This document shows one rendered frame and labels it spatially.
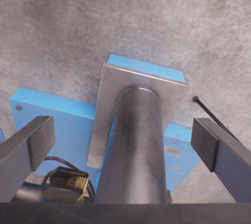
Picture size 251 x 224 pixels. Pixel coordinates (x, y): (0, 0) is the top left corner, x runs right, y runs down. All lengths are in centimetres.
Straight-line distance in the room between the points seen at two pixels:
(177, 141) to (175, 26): 65
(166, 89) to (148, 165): 41
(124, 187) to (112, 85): 49
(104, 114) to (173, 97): 37
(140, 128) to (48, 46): 66
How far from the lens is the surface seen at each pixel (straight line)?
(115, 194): 52
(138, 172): 54
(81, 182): 89
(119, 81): 85
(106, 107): 96
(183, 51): 95
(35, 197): 110
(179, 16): 89
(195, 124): 17
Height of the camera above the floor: 85
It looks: 51 degrees down
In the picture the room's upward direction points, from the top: 170 degrees counter-clockwise
